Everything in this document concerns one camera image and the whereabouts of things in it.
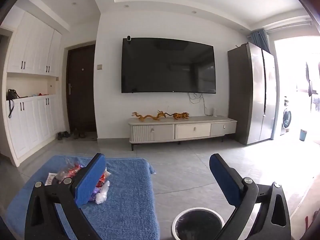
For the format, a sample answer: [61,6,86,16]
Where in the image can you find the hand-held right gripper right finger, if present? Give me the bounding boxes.
[209,153,292,240]

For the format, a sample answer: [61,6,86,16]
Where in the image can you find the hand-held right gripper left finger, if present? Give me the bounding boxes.
[24,153,107,240]

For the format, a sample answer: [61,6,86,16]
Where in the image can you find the red snack wrapper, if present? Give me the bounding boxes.
[56,164,107,188]

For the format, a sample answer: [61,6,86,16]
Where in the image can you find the white round trash can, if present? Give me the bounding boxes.
[171,207,225,240]

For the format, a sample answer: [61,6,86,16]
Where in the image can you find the clear plastic wrapper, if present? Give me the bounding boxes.
[95,180,111,204]

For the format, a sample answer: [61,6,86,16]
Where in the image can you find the white red printed wrapper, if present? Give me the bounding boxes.
[46,172,59,185]

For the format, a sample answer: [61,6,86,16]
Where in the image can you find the blue towel covered table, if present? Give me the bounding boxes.
[5,154,160,240]

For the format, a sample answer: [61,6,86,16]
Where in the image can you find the white television stand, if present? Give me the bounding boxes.
[128,116,237,151]

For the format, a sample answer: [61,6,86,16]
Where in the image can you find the golden dragon figurine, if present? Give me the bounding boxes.
[132,110,173,122]

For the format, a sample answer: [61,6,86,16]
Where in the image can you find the white washing machine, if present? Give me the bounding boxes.
[280,95,293,136]

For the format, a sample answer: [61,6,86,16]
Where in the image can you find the dark brown door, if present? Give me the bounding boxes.
[66,44,97,133]

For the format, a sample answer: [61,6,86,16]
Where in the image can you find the grey refrigerator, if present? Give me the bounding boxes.
[227,42,277,145]

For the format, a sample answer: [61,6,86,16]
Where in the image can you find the black bag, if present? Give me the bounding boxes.
[7,89,22,118]

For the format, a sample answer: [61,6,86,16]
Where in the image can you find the dark hanging clothes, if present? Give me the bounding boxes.
[304,61,320,97]

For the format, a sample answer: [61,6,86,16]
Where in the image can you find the blue curtain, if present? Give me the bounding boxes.
[250,29,270,54]

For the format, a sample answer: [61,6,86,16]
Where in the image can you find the hanging cables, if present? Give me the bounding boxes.
[187,92,208,117]

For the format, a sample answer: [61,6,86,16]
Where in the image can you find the black wall television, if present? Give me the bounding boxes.
[121,37,216,94]

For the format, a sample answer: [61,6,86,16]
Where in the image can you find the white wall cabinet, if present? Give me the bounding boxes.
[0,10,66,167]

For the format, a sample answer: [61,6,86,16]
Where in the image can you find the white curtain rail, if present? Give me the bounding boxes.
[262,21,313,32]

